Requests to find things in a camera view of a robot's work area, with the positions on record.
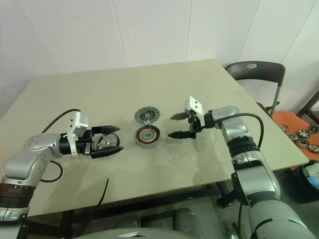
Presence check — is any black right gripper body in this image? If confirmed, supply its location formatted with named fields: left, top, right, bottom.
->
left=186, top=111, right=204, bottom=139

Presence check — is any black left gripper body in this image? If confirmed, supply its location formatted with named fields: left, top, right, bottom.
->
left=74, top=127, right=98, bottom=159

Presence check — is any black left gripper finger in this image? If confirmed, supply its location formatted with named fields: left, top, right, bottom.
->
left=91, top=125, right=122, bottom=136
left=90, top=145, right=125, bottom=159

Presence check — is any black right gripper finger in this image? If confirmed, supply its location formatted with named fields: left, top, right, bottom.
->
left=169, top=112, right=190, bottom=122
left=167, top=130, right=196, bottom=140

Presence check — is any silver spoked motor cover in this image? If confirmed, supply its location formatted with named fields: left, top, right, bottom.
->
left=92, top=133, right=120, bottom=151

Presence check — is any small dark object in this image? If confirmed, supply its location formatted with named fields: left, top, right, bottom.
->
left=135, top=126, right=160, bottom=149

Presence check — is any grey segmented motor rotor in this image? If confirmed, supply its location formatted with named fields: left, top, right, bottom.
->
left=134, top=106, right=161, bottom=125

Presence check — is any black folding chair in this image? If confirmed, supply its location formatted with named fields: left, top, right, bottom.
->
left=225, top=61, right=287, bottom=118

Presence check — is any grey robot torso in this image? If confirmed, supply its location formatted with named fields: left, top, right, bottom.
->
left=84, top=219, right=180, bottom=239

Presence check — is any black waste bin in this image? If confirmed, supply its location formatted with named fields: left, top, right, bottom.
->
left=298, top=159, right=319, bottom=200

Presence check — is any white plastic waste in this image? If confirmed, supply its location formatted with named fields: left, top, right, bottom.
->
left=303, top=163, right=319, bottom=177

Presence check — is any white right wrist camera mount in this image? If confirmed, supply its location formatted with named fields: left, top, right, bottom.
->
left=183, top=96, right=206, bottom=128

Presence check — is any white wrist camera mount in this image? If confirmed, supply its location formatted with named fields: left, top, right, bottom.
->
left=183, top=96, right=206, bottom=128
left=66, top=111, right=90, bottom=157

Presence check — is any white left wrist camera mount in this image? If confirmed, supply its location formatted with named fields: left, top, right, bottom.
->
left=66, top=111, right=90, bottom=157

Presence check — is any black flat strap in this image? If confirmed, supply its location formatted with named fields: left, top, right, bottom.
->
left=96, top=177, right=110, bottom=206

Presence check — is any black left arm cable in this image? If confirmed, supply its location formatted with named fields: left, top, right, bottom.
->
left=39, top=108, right=82, bottom=183

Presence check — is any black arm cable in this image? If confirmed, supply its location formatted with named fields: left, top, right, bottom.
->
left=196, top=113, right=265, bottom=150
left=39, top=108, right=82, bottom=183

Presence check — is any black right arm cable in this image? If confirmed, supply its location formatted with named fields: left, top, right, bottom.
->
left=196, top=113, right=265, bottom=150

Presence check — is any black table frame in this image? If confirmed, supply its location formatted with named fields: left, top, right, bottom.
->
left=59, top=180, right=236, bottom=239

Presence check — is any thin black torso cable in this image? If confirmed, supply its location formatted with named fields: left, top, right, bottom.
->
left=238, top=203, right=244, bottom=239

